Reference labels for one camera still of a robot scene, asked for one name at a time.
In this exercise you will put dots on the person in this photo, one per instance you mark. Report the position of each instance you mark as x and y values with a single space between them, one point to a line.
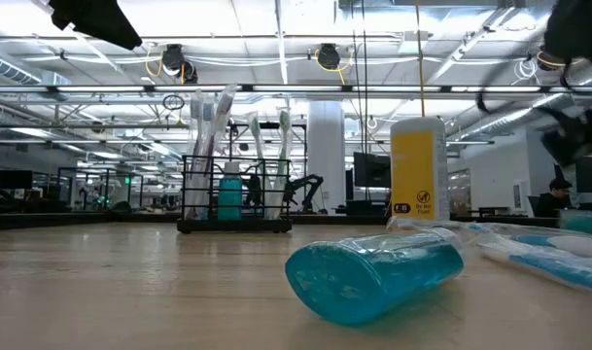
558 197

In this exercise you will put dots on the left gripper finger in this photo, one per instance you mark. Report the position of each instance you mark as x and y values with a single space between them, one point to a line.
115 31

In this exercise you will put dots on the blue mouthwash bottle white cap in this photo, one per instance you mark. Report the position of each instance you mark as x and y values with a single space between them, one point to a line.
230 199
584 222
368 282

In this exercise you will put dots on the silver ventilation duct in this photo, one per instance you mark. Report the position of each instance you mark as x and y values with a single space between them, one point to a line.
519 114
9 68

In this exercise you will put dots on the yellow wipes canister white lid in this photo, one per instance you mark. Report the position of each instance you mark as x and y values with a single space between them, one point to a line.
414 175

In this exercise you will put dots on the blue white toothbrush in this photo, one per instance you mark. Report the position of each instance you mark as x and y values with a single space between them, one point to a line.
422 223
567 243
197 146
548 269

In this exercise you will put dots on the black background robot arm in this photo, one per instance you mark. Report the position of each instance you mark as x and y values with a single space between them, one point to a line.
302 185

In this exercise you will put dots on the orange white toothbrush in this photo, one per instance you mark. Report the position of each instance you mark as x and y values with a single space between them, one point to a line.
208 141

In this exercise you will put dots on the black background workcell frame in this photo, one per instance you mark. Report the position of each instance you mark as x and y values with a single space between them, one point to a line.
96 168

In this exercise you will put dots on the black aluminium table frame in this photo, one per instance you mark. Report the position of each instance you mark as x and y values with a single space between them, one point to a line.
43 220

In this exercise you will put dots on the purple white toothbrush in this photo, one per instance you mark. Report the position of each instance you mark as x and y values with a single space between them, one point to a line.
223 116

